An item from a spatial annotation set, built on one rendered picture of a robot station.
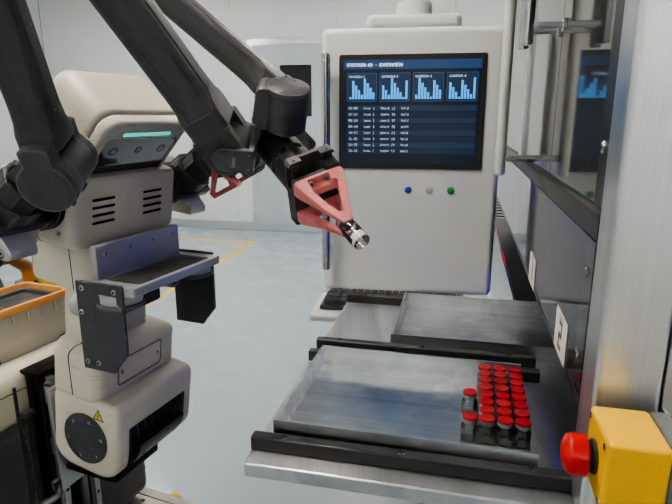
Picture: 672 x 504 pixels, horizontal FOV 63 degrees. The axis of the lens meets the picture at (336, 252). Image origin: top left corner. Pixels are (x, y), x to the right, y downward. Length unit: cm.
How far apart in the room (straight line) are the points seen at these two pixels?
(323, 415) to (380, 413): 9
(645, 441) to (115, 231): 87
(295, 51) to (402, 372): 564
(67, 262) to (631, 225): 90
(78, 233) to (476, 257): 108
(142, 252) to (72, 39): 673
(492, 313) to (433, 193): 45
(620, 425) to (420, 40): 121
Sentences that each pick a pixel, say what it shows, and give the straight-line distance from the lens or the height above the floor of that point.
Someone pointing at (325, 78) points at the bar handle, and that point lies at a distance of 155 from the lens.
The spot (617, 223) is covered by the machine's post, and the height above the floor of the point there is 121.
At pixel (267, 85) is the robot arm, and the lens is 74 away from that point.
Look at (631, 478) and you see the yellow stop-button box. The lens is 59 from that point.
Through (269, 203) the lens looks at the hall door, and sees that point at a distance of 658.
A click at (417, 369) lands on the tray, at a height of 89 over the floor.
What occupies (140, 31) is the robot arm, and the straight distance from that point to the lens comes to 72.
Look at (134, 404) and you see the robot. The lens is 113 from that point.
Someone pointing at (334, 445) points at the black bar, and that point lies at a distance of 75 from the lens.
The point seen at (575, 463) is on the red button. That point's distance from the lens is 59.
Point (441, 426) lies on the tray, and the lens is 84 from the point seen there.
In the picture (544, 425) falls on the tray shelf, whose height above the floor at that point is 88.
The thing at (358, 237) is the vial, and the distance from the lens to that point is 63.
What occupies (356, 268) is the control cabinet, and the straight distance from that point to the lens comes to 166.
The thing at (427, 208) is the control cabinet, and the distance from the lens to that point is 161.
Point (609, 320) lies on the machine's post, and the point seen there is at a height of 111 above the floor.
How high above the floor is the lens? 131
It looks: 14 degrees down
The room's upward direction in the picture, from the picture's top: straight up
